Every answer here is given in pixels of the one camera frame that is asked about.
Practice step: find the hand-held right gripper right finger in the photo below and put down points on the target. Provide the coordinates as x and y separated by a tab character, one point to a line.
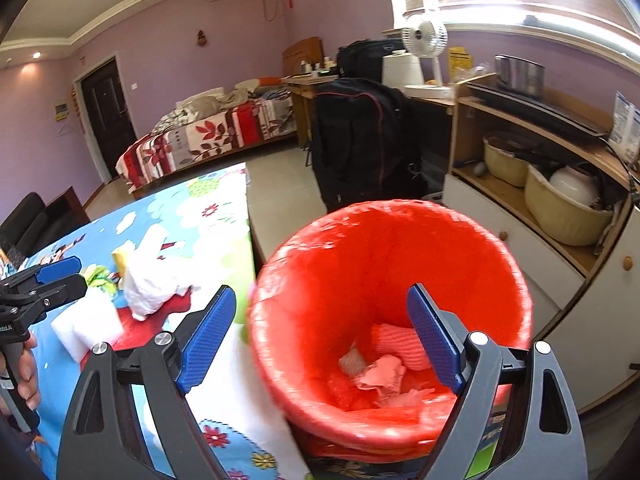
435	340

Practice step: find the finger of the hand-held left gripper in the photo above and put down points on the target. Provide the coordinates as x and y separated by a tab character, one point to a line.
62	291
57	269

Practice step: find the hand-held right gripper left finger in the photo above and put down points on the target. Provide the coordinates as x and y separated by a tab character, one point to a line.
210	340

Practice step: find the foam fruit net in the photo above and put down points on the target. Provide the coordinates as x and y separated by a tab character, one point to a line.
400	347

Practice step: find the tissue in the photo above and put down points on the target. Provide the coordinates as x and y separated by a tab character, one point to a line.
390	380

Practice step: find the yellow sponge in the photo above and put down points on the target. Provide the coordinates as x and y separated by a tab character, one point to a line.
121	262

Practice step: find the white tissue ball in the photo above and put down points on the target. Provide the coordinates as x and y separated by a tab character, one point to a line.
150	285

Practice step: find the paper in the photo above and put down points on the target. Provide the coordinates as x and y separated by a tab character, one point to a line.
354	360

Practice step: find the red trash bin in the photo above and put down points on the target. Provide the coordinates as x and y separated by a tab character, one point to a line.
350	270

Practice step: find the person's left hand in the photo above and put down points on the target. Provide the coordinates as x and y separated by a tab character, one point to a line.
27	375

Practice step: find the black chair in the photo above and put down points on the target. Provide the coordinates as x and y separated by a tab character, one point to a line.
22	220

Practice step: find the cartoon printed tablecloth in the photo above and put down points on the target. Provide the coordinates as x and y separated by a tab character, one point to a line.
210	200

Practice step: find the wooden kitchen cabinet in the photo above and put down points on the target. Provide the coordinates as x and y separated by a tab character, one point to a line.
480	200

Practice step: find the dark wooden door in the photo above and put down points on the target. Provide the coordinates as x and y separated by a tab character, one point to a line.
105	120

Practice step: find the large beige basket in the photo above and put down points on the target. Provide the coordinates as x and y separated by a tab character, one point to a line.
560	220

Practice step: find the small beige basket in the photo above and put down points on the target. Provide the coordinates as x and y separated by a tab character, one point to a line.
505	165

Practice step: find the bed with floral cover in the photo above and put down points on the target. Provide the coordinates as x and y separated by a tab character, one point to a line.
200	135

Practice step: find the white bowl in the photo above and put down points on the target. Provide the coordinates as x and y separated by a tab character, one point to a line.
572	185

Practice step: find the large black backpack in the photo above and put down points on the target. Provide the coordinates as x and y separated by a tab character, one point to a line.
360	145

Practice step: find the wooden desk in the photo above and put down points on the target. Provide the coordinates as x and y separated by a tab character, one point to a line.
300	105

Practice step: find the clear plastic bag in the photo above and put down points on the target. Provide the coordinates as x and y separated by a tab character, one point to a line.
477	72

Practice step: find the white cylinder roll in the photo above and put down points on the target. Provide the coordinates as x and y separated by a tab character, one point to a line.
400	70

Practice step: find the steel pot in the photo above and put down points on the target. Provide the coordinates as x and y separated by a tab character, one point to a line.
520	76

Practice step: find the yellow package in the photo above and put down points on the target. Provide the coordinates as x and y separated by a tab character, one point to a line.
459	62

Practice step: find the blue and white packet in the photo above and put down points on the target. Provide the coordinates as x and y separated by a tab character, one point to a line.
625	125

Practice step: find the black bag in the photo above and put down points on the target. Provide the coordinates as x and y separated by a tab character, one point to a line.
365	60

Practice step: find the row of small bottles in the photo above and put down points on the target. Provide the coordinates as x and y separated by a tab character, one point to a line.
317	67

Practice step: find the white desk fan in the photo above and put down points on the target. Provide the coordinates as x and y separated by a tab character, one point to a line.
425	37

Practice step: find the wall electrical box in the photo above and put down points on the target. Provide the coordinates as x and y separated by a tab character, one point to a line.
61	110

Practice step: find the small wall ornament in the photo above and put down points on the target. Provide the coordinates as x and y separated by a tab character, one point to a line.
202	38

